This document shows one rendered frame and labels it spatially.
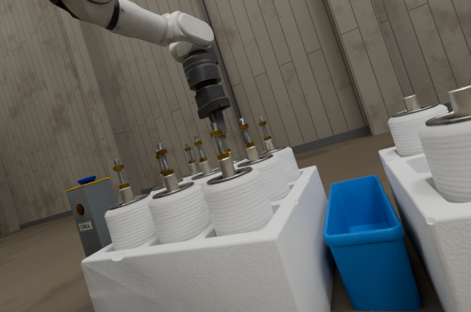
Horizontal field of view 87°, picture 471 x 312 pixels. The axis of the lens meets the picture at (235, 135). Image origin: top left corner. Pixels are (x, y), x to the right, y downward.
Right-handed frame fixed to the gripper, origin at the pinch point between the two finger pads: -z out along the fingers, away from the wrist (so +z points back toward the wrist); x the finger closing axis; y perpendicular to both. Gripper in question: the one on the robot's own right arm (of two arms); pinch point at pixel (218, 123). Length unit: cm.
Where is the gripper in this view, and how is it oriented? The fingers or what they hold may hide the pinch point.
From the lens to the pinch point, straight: 66.2
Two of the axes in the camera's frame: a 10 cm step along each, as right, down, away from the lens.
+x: 5.0, -1.9, -8.5
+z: -3.1, -9.5, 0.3
